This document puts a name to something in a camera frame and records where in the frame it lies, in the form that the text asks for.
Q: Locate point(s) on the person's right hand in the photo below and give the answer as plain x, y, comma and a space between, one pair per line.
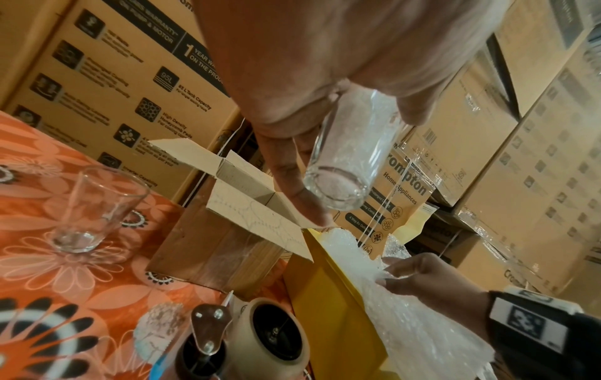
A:
441, 289

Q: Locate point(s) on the person's left hand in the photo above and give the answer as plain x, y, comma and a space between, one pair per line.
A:
329, 44

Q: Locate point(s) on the bubble wrap bundle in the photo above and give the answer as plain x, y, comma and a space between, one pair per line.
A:
413, 334

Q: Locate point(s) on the clear drinking glass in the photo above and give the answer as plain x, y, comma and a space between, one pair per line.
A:
352, 148
94, 211

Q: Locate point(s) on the tape dispenser with tape roll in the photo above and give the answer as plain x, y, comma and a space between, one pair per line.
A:
263, 341

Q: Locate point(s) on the small cardboard box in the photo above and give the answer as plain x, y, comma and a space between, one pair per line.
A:
221, 256

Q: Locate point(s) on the stack of Crompton cartons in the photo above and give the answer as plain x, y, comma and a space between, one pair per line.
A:
103, 74

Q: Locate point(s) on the pale yellow paper slip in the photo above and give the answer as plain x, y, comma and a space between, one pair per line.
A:
413, 224

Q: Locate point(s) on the yellow plastic bin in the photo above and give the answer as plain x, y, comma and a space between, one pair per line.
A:
338, 319

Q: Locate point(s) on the black wristband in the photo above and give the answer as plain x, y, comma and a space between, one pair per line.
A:
563, 349

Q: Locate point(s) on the orange floral tablecloth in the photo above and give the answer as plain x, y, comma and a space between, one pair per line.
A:
56, 297

